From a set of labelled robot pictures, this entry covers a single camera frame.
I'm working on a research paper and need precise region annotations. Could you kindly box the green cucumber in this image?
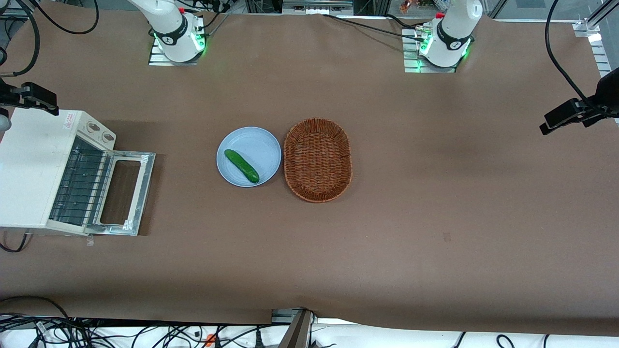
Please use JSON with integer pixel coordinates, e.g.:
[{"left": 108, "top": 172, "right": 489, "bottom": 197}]
[{"left": 224, "top": 149, "right": 260, "bottom": 184}]

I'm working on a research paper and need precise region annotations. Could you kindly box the metal wire oven rack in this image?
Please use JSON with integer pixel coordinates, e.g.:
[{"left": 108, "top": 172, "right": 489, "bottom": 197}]
[{"left": 50, "top": 137, "right": 115, "bottom": 226}]

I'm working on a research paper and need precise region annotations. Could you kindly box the black oven power cable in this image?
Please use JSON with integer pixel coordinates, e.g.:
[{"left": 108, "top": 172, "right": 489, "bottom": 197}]
[{"left": 0, "top": 232, "right": 29, "bottom": 253}]

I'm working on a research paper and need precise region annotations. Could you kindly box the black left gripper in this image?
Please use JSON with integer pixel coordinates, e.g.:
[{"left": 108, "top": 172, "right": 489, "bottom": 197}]
[{"left": 539, "top": 67, "right": 619, "bottom": 136}]

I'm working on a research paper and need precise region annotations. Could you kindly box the white toaster oven body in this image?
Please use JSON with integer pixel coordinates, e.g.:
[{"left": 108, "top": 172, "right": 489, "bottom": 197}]
[{"left": 0, "top": 107, "right": 117, "bottom": 236}]

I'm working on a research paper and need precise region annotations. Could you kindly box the aluminium frame profile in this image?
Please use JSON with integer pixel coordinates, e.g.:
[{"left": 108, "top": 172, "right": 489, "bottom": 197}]
[{"left": 271, "top": 308, "right": 316, "bottom": 348}]

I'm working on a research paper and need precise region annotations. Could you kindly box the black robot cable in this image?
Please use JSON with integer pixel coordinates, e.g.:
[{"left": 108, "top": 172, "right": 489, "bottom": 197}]
[
  {"left": 29, "top": 0, "right": 100, "bottom": 35},
  {"left": 0, "top": 0, "right": 41, "bottom": 78},
  {"left": 321, "top": 13, "right": 427, "bottom": 43},
  {"left": 545, "top": 0, "right": 598, "bottom": 108}
]

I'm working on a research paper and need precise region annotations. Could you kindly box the aluminium arm base plate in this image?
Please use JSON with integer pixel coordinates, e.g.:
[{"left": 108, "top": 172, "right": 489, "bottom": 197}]
[
  {"left": 147, "top": 36, "right": 205, "bottom": 67},
  {"left": 402, "top": 28, "right": 458, "bottom": 74}
]

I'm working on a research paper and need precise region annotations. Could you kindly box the brown table cover sheet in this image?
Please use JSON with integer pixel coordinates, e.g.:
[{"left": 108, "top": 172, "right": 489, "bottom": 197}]
[{"left": 0, "top": 0, "right": 619, "bottom": 337}]

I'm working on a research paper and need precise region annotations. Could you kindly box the aluminium corner bracket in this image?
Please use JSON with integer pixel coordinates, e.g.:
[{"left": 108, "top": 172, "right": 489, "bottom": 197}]
[{"left": 573, "top": 0, "right": 619, "bottom": 79}]

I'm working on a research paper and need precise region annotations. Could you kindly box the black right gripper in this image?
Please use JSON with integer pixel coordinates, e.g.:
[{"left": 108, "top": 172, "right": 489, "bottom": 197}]
[{"left": 0, "top": 77, "right": 60, "bottom": 116}]

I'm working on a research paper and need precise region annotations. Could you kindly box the light blue round plate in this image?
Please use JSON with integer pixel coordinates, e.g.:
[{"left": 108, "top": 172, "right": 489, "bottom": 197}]
[{"left": 216, "top": 127, "right": 282, "bottom": 188}]

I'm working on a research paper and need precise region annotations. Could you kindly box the brown woven oval basket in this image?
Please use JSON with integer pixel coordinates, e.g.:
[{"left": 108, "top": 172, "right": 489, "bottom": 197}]
[{"left": 283, "top": 117, "right": 353, "bottom": 203}]

